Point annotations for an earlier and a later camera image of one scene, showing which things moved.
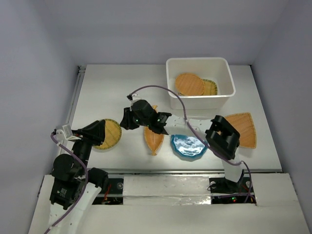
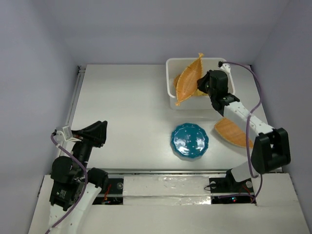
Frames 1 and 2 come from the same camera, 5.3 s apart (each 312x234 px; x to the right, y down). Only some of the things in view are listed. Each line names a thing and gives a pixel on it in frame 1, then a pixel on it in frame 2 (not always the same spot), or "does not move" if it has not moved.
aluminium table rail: [80, 73] does not move
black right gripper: [127, 120] → [202, 81]
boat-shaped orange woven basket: [154, 139] → [187, 82]
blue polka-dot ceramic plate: [187, 146] does not move
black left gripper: [93, 132] does not move
